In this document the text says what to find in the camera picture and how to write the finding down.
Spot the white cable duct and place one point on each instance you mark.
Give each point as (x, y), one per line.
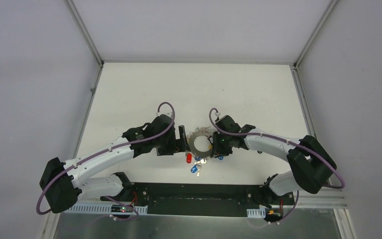
(256, 213)
(100, 208)

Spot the right white cable duct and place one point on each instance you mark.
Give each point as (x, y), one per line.
(256, 213)

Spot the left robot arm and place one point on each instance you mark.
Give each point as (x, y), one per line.
(64, 183)

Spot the aluminium frame rail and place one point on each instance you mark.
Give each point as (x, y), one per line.
(325, 198)

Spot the key with red tag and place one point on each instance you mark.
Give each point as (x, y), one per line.
(189, 158)

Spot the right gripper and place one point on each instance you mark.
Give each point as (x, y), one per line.
(217, 151)

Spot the left white cable duct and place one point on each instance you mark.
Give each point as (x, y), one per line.
(100, 208)

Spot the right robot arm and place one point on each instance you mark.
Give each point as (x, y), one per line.
(310, 165)

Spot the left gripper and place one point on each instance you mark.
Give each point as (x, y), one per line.
(177, 143)

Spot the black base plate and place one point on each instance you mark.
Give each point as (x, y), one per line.
(212, 200)

